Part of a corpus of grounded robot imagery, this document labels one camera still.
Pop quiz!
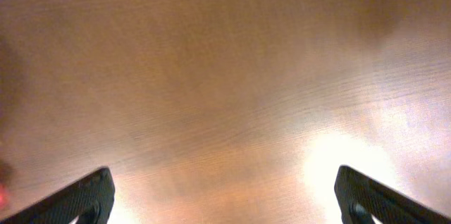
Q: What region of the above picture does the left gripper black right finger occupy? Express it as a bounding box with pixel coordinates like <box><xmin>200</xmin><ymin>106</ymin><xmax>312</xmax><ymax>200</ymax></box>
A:
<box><xmin>334</xmin><ymin>166</ymin><xmax>450</xmax><ymax>224</ymax></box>

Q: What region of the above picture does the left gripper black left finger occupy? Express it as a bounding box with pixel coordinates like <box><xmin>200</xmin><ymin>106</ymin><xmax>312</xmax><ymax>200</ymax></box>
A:
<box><xmin>1</xmin><ymin>167</ymin><xmax>115</xmax><ymax>224</ymax></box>

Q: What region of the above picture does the folded red FRAM t-shirt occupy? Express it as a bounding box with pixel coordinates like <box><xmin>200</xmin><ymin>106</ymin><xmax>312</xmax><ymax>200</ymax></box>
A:
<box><xmin>0</xmin><ymin>161</ymin><xmax>13</xmax><ymax>210</ymax></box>

